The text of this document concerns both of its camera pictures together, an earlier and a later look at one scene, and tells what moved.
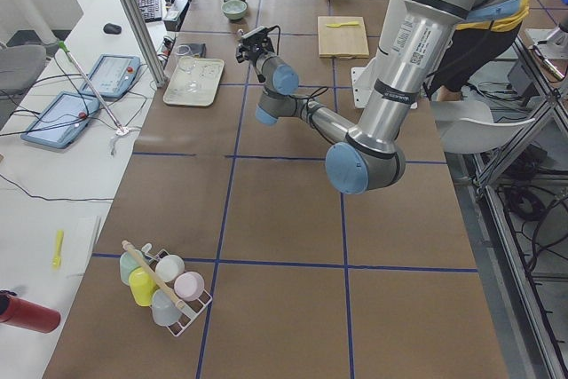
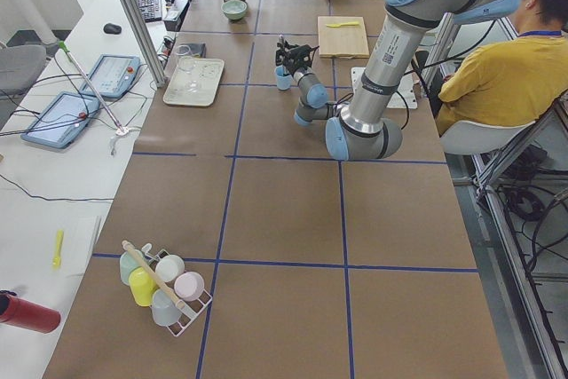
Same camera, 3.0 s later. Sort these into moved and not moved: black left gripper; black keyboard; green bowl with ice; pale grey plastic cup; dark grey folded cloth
Moved: black left gripper
Not moved: dark grey folded cloth; green bowl with ice; black keyboard; pale grey plastic cup
